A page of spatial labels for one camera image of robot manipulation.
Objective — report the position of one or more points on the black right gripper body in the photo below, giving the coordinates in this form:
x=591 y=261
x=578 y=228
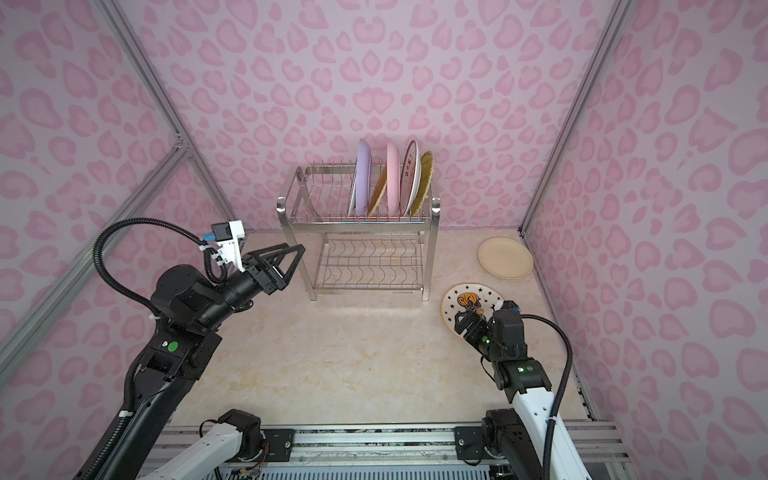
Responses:
x=480 y=335

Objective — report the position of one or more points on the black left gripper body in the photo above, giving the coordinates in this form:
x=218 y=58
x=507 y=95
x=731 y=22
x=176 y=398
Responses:
x=268 y=284

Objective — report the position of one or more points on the orange rimmed star plate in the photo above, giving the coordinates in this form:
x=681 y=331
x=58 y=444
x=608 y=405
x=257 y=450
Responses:
x=468 y=298

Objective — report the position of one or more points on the purple bear plate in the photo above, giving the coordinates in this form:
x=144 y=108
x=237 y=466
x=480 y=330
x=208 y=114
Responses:
x=362 y=178

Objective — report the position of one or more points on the brown woven bamboo plate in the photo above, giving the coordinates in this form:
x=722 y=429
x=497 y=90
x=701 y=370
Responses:
x=378 y=193

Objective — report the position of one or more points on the pink bear plate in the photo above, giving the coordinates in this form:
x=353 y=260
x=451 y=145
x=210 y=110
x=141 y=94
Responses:
x=393 y=178

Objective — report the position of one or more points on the white plate orange sunburst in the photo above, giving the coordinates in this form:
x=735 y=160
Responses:
x=410 y=177

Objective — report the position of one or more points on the green rimmed woven bamboo plate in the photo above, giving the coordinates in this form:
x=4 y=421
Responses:
x=427 y=169

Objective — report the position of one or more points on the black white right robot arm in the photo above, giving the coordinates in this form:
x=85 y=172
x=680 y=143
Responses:
x=530 y=435

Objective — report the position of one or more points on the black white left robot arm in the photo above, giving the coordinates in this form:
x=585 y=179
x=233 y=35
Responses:
x=191 y=309

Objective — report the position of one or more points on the stainless steel dish rack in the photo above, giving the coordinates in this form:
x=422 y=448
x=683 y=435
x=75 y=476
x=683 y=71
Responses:
x=378 y=253

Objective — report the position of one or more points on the cream round plate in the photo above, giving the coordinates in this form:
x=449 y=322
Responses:
x=505 y=258

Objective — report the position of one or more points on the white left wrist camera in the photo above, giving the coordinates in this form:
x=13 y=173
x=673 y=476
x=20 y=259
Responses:
x=227 y=238

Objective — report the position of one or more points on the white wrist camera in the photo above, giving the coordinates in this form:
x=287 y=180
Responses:
x=227 y=238
x=509 y=305

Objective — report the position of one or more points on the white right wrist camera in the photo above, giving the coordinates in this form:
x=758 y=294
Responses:
x=509 y=305

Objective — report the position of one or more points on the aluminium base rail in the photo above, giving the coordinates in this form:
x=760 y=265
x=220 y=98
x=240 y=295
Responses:
x=389 y=451

